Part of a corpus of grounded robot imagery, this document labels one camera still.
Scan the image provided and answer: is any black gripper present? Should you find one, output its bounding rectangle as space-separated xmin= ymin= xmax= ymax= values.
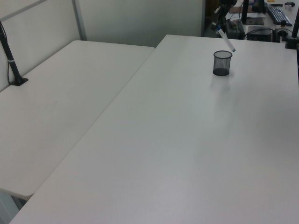
xmin=211 ymin=0 xmax=236 ymax=30

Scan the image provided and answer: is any black computer keyboard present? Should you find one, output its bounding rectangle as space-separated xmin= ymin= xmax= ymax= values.
xmin=265 ymin=5 xmax=293 ymax=27

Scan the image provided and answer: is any black clamp pole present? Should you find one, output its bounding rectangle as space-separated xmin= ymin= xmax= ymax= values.
xmin=284 ymin=0 xmax=299 ymax=50

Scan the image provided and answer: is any black camera stand pole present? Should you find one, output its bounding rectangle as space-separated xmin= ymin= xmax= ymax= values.
xmin=0 ymin=20 xmax=29 ymax=86

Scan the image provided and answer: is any white marker with blue cap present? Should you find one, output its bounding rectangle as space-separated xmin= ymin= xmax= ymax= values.
xmin=215 ymin=26 xmax=236 ymax=52

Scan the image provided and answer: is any dark equipment case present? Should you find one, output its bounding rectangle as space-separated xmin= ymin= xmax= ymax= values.
xmin=225 ymin=19 xmax=245 ymax=39

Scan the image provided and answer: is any black computer box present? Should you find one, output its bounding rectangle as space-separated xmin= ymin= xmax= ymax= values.
xmin=246 ymin=25 xmax=274 ymax=42

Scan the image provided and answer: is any white folding table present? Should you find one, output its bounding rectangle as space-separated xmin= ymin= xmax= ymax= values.
xmin=0 ymin=40 xmax=156 ymax=199

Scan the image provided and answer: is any grey partition frame post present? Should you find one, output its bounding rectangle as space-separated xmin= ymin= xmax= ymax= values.
xmin=71 ymin=0 xmax=88 ymax=41

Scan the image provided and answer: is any black mesh pen cup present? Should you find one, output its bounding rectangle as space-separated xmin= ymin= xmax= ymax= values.
xmin=212 ymin=50 xmax=233 ymax=77

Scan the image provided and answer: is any black monitor stand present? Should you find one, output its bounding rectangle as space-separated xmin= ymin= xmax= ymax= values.
xmin=240 ymin=0 xmax=249 ymax=24

